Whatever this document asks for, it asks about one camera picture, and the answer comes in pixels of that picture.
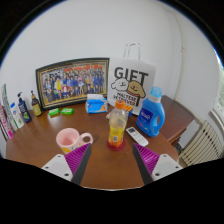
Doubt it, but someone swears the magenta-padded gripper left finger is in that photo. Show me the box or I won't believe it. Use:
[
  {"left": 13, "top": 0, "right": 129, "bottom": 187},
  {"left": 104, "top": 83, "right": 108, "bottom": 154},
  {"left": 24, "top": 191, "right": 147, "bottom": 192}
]
[{"left": 40, "top": 143, "right": 92, "bottom": 186}]

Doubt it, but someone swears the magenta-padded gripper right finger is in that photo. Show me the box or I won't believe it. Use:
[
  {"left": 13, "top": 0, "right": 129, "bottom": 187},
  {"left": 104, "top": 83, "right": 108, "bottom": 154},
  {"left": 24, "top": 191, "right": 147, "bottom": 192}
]
[{"left": 131, "top": 143, "right": 184, "bottom": 186}]

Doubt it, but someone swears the orange juice bottle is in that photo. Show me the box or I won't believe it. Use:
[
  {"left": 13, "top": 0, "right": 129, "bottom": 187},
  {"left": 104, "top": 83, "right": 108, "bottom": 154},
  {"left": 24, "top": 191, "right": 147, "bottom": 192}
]
[{"left": 107, "top": 99, "right": 129, "bottom": 148}]

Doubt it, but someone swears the pink mug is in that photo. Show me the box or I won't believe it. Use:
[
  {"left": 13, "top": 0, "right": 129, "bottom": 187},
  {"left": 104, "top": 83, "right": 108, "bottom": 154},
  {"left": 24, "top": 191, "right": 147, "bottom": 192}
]
[{"left": 55, "top": 127, "right": 94, "bottom": 155}]

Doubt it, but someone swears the white remote control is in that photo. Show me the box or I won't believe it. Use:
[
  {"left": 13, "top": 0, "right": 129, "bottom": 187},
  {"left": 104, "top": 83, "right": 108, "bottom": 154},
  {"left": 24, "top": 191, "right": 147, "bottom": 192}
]
[{"left": 125, "top": 126, "right": 150, "bottom": 148}]

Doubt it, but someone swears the white radiator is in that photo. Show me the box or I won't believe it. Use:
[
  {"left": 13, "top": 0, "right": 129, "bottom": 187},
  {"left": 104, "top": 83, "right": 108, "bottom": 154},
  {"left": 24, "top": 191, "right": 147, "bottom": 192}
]
[{"left": 178, "top": 119, "right": 224, "bottom": 167}]

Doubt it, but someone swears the red round coaster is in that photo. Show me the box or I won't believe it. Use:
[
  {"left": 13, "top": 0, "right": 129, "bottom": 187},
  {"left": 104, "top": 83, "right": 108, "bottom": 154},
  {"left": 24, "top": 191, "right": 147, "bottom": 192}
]
[{"left": 106, "top": 138, "right": 127, "bottom": 152}]

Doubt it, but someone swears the blue detergent bottle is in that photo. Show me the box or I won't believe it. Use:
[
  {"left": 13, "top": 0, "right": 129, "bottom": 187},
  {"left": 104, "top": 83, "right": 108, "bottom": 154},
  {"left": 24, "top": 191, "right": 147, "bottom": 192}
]
[{"left": 135, "top": 86, "right": 166, "bottom": 138}]

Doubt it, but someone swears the dark wooden side table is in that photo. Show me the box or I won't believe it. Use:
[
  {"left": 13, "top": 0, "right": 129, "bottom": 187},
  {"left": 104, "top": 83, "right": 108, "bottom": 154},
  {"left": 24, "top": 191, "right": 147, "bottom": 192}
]
[{"left": 159, "top": 95, "right": 196, "bottom": 144}]

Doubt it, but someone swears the amber pump bottle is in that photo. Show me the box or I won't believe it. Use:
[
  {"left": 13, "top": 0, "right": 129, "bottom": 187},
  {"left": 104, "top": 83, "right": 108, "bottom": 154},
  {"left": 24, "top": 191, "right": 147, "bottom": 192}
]
[{"left": 30, "top": 89, "right": 43, "bottom": 117}]

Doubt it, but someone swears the dark blue pump bottle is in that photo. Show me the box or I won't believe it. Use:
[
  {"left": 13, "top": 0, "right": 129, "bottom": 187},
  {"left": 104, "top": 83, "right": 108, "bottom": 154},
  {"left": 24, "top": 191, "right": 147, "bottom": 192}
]
[{"left": 17, "top": 91, "right": 33, "bottom": 124}]

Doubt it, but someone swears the colourful puzzle cube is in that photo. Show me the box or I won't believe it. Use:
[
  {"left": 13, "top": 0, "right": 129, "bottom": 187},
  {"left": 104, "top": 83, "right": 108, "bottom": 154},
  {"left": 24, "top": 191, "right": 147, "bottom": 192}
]
[{"left": 123, "top": 104, "right": 134, "bottom": 117}]

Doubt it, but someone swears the white shampoo bottle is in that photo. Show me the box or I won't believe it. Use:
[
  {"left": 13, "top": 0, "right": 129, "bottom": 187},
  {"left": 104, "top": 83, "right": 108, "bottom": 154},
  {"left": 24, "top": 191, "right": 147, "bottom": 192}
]
[{"left": 9, "top": 102, "right": 25, "bottom": 130}]

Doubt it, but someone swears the blue tissue pack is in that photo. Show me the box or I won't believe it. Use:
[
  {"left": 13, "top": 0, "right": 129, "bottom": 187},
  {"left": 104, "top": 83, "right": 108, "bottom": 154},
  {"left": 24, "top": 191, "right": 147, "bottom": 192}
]
[{"left": 84, "top": 93, "right": 109, "bottom": 115}]

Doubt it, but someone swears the framed group photo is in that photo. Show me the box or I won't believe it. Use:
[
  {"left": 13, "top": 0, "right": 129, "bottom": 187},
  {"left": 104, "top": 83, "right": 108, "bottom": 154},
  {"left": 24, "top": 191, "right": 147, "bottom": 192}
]
[{"left": 35, "top": 57, "right": 111, "bottom": 111}]

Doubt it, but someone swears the window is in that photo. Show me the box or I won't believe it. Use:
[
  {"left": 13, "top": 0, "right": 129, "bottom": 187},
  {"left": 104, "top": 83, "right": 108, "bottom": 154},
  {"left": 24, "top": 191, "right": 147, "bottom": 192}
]
[{"left": 213, "top": 49, "right": 224, "bottom": 128}]

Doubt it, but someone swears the white paper gift bag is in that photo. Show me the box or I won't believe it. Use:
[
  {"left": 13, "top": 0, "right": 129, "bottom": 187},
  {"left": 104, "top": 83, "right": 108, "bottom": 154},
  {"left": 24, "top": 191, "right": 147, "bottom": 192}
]
[{"left": 106, "top": 42, "right": 158, "bottom": 108}]

